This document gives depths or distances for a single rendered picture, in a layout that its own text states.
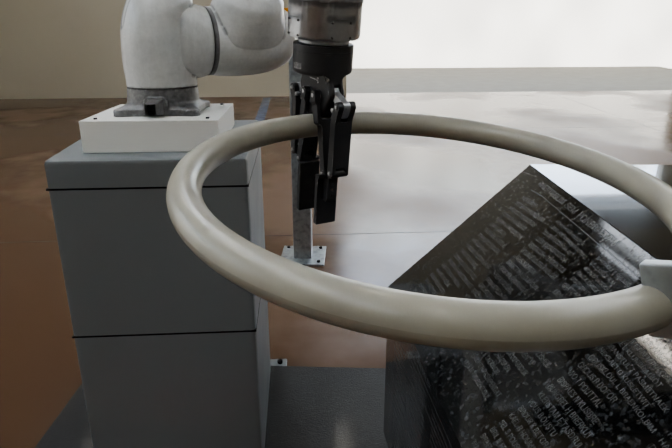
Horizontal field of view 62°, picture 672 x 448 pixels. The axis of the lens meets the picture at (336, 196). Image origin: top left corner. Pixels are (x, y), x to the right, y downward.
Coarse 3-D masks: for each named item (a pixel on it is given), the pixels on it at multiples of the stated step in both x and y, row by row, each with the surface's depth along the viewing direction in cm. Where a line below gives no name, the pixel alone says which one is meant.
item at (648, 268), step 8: (640, 264) 36; (648, 264) 36; (656, 264) 35; (664, 264) 35; (640, 272) 36; (648, 272) 36; (656, 272) 35; (664, 272) 35; (648, 280) 36; (656, 280) 35; (664, 280) 35; (656, 288) 36; (664, 288) 35; (664, 328) 36; (656, 336) 36; (664, 336) 36
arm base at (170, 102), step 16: (128, 96) 122; (144, 96) 119; (160, 96) 119; (176, 96) 121; (192, 96) 124; (128, 112) 119; (144, 112) 119; (160, 112) 118; (176, 112) 120; (192, 112) 119
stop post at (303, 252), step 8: (296, 72) 226; (296, 80) 227; (296, 160) 237; (296, 168) 239; (296, 176) 240; (296, 184) 241; (296, 192) 242; (296, 200) 243; (296, 208) 244; (296, 216) 246; (304, 216) 245; (296, 224) 247; (304, 224) 247; (296, 232) 248; (304, 232) 248; (296, 240) 249; (304, 240) 249; (312, 240) 257; (288, 248) 262; (296, 248) 251; (304, 248) 250; (312, 248) 258; (320, 248) 262; (288, 256) 254; (296, 256) 252; (304, 256) 252; (312, 256) 254; (320, 256) 254; (304, 264) 246; (312, 264) 246; (320, 264) 246
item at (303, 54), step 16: (304, 48) 66; (320, 48) 66; (336, 48) 66; (352, 48) 68; (304, 64) 67; (320, 64) 66; (336, 64) 67; (352, 64) 70; (304, 80) 73; (320, 80) 69; (336, 80) 68; (320, 96) 69
